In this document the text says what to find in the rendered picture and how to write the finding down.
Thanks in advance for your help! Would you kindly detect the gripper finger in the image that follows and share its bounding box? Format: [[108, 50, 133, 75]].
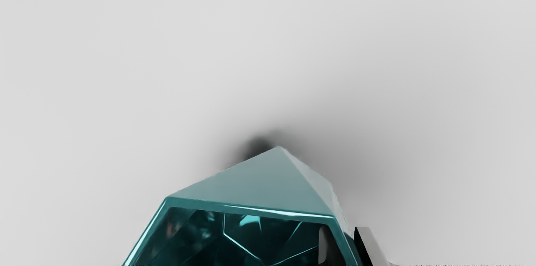
[[354, 227, 398, 266]]

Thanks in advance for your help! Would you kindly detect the teal faceted mug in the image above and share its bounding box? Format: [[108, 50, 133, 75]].
[[122, 146, 364, 266]]

